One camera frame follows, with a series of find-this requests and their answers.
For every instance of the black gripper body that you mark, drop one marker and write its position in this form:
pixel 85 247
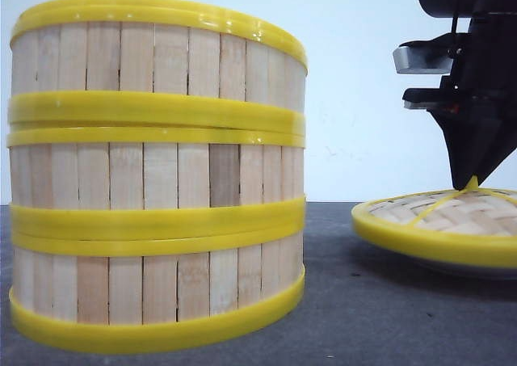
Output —
pixel 483 74

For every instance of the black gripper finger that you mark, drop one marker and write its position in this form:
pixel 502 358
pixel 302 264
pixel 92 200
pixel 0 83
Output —
pixel 460 138
pixel 499 138

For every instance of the woven bamboo steamer lid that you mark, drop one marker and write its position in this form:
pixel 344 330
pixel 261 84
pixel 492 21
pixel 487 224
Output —
pixel 474 227

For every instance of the bamboo steamer basket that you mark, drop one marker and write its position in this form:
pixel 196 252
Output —
pixel 153 71
pixel 167 303
pixel 104 191

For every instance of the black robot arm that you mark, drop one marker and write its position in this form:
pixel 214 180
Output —
pixel 462 12

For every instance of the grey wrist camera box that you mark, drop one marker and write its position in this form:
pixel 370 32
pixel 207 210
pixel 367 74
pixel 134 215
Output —
pixel 422 59

